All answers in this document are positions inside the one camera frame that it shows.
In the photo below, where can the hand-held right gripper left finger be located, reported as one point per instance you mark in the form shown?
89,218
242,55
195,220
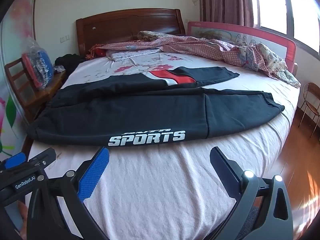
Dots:
94,173

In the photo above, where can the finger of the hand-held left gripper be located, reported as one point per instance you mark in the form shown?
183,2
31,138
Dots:
42,158
15,160

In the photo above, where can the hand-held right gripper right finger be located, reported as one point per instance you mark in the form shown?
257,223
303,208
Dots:
223,166

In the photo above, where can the black sports sweatshirt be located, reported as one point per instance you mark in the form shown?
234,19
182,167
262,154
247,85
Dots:
130,112

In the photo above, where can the bed with floral white sheet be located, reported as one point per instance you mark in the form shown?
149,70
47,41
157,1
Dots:
155,185

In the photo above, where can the wooden chair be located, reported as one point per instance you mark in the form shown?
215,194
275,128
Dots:
27,92

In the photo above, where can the grey patterned cloth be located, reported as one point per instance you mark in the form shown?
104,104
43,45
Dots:
59,68

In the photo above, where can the plastic bag of clothes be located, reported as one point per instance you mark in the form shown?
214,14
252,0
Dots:
40,65

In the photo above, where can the black clothes pile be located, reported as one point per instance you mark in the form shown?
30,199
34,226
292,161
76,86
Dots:
70,59

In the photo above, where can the flower print wardrobe door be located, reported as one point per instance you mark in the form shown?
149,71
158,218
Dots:
15,55

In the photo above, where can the wicker chair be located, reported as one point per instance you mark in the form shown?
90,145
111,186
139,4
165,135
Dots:
311,100

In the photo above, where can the pink checkered quilt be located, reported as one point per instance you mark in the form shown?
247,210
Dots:
225,50

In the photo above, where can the red cushion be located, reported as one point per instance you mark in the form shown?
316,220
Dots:
100,52

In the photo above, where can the pale patterned pillow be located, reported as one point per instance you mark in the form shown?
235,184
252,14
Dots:
130,54

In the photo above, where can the brown wooden headboard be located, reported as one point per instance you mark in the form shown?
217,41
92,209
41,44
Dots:
112,27

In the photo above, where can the maroon curtain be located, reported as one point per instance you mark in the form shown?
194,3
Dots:
225,0

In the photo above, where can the window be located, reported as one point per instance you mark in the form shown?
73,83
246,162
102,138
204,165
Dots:
287,10

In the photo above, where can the white wall socket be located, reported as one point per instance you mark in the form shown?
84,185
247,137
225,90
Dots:
64,39

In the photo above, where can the pink bed guard rail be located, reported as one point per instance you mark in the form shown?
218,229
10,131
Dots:
272,36

